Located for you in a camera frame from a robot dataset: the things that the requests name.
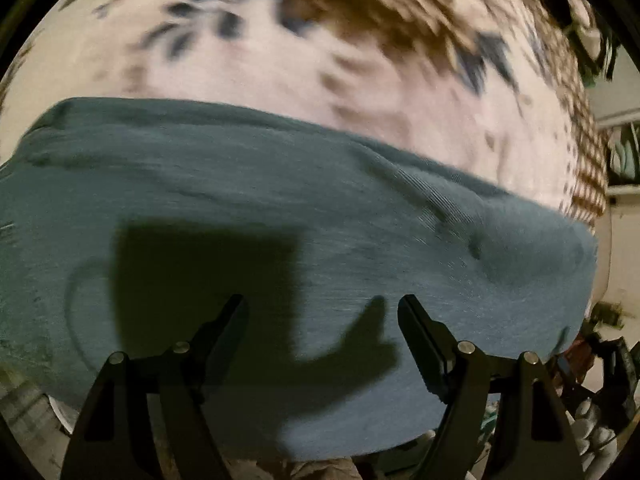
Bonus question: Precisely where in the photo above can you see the dark clutter pile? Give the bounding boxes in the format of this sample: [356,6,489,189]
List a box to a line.
[480,305,640,480]

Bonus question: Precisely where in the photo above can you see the teal pants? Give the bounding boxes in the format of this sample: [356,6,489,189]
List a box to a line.
[0,97,600,461]

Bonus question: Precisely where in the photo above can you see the white shelf unit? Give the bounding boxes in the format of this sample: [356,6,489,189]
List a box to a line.
[582,50,640,321]

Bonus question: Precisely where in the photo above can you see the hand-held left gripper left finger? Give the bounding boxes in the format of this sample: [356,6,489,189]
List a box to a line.
[60,294,250,480]

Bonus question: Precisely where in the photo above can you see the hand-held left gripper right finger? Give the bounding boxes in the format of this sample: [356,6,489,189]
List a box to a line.
[397,294,586,480]

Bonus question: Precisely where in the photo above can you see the floral printed bedsheet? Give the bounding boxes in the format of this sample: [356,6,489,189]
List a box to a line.
[0,0,610,233]

